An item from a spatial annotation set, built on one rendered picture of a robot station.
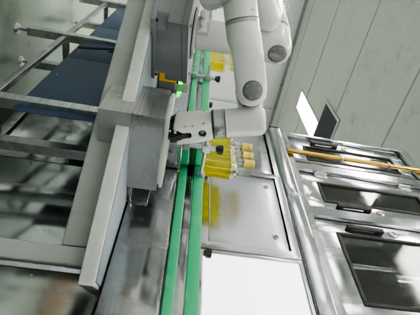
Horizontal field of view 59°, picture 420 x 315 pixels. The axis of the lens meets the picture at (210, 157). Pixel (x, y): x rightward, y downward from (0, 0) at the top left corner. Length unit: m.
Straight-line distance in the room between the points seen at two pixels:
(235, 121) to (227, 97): 6.70
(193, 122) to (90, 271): 0.42
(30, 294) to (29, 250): 0.27
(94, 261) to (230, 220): 0.63
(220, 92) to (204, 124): 6.65
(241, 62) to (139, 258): 0.51
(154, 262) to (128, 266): 0.06
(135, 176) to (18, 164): 0.68
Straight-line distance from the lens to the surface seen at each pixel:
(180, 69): 1.19
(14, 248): 0.89
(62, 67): 1.66
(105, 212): 0.83
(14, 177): 1.51
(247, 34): 0.92
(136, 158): 0.95
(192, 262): 0.94
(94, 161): 0.92
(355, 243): 1.52
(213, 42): 1.19
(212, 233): 1.26
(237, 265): 1.18
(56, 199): 1.39
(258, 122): 0.92
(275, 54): 1.19
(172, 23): 1.05
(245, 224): 1.33
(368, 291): 1.37
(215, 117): 0.92
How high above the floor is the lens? 0.87
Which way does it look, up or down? 5 degrees up
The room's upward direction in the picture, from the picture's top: 98 degrees clockwise
